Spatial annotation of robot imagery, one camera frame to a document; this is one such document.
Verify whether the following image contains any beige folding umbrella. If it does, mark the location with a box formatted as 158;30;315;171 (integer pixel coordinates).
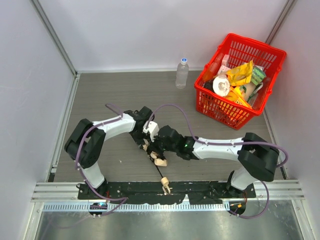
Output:
140;139;171;195

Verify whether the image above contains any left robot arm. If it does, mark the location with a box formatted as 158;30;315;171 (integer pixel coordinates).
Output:
64;106;153;196

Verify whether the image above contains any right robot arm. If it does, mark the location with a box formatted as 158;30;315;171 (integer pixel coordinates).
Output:
144;125;279;197

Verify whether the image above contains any clear water bottle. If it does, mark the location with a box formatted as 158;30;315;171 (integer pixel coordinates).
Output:
175;58;189;89

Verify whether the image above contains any orange snack bag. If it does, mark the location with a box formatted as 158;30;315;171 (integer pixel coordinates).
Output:
225;86;252;109

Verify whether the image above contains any beige cup in basket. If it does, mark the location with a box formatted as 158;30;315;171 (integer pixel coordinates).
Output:
239;82;263;102

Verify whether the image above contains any yellow snack bag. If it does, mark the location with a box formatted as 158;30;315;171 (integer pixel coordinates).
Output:
226;60;254;87

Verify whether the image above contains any white box in basket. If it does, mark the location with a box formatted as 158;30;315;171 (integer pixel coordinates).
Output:
217;54;230;75

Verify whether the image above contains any green carton box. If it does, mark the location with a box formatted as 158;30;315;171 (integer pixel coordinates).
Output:
251;65;266;86

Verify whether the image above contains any red plastic basket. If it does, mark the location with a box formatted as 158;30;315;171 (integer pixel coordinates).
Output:
194;32;287;130

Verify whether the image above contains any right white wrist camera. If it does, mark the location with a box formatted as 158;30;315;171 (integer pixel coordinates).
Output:
142;121;159;142

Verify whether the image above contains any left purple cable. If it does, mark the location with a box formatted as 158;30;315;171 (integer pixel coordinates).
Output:
74;103;128;217

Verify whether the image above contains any purple cable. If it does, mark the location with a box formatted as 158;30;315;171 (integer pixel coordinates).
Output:
147;103;290;219
74;103;128;217

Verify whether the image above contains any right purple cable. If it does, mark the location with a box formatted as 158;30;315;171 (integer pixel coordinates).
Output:
147;103;290;219

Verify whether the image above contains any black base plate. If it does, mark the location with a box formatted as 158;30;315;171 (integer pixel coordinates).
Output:
77;180;257;205

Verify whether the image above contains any white slotted cable duct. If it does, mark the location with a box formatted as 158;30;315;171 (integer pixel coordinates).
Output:
42;201;230;213

